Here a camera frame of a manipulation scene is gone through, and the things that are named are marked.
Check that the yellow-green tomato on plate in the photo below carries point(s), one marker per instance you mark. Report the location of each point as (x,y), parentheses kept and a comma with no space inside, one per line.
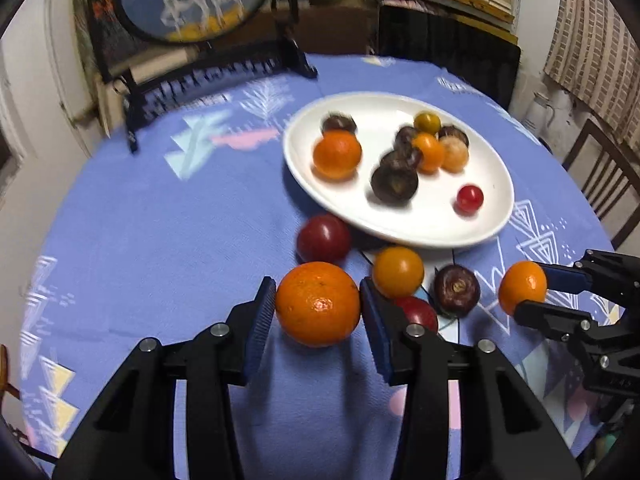
(427,122)

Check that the dark chestnut behind mandarin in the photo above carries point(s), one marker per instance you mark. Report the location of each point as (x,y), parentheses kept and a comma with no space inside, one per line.
(335,122)

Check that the orange tomato on plate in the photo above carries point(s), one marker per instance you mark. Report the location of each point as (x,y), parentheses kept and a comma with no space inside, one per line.
(433,153)

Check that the dark red tomato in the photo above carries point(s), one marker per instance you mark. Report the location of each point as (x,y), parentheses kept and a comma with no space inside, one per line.
(324,238)

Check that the dark chestnut plate centre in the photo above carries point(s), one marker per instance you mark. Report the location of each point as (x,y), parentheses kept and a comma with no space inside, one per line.
(404,138)

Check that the small red cherry tomato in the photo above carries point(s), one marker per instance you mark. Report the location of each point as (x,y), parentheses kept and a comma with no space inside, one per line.
(469,200)

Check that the wooden chair right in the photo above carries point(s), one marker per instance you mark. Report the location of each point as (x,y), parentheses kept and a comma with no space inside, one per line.
(611,176)

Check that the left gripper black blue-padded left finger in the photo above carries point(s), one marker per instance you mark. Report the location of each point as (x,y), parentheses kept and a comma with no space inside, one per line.
(129,432)

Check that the large orange mandarin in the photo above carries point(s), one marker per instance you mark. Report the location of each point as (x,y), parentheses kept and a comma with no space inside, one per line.
(317,304)

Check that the dark brown water chestnut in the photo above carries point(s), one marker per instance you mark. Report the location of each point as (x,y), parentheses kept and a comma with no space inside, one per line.
(454,132)

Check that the pale tan round fruit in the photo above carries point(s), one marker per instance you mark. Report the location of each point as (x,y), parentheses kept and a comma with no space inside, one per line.
(456,154)

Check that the small orange mandarin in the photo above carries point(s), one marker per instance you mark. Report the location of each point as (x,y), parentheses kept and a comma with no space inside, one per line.
(525,280)

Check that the beige patterned curtain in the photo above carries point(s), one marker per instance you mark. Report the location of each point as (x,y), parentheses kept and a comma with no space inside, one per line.
(594,57)

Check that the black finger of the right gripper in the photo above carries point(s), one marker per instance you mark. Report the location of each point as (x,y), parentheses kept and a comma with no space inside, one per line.
(554,322)

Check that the black chair back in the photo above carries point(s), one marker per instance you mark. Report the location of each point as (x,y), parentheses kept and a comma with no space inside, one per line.
(486,62)

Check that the yellow-orange tomato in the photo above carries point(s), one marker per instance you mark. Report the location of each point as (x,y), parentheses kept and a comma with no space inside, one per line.
(397,272)

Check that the red tomato near gripper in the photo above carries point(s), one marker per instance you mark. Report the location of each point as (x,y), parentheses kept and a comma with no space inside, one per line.
(418,311)

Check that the white thermos jug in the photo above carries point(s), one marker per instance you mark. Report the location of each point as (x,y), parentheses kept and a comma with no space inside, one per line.
(539,114)

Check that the large dark chestnut on plate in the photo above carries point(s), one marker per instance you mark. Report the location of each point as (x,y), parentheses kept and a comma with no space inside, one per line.
(395,180)

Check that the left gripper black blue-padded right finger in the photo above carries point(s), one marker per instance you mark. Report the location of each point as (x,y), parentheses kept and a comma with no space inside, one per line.
(505,431)

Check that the purple water chestnut on table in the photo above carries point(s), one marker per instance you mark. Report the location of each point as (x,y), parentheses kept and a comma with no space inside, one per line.
(455,290)

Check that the wooden armchair lower left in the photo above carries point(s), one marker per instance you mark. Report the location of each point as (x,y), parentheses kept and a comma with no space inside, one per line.
(5,386)

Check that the white round plate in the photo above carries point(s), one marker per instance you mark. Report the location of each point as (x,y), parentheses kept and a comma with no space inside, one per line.
(430,219)

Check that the round deer embroidery screen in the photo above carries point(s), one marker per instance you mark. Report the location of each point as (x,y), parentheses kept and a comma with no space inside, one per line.
(201,24)

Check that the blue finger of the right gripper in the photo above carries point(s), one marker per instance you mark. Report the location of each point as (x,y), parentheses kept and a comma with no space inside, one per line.
(603,273)

